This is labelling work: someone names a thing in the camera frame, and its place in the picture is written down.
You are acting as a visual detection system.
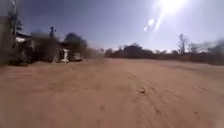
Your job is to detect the reddish-brown dirt road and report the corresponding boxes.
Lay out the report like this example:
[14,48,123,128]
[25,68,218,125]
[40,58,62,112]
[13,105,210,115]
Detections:
[0,58,224,128]

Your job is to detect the row of distant trees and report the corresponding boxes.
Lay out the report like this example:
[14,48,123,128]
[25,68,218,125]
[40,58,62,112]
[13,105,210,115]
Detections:
[101,37,224,65]

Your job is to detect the round dark tree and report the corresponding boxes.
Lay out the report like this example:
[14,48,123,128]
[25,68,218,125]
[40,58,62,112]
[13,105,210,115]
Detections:
[63,32,89,59]

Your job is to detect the pole with top fitting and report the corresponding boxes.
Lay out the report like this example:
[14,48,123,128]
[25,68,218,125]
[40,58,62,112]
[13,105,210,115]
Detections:
[48,26,57,38]

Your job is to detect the bare tree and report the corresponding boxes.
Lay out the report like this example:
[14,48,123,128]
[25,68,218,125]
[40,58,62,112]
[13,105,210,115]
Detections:
[175,33,190,56]

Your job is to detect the building with pale roof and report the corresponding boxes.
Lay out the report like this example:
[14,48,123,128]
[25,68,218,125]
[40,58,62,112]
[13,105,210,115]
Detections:
[12,30,71,64]

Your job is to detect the tall dark tree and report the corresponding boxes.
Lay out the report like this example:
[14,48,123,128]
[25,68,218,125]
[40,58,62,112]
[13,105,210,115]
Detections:
[0,9,24,66]

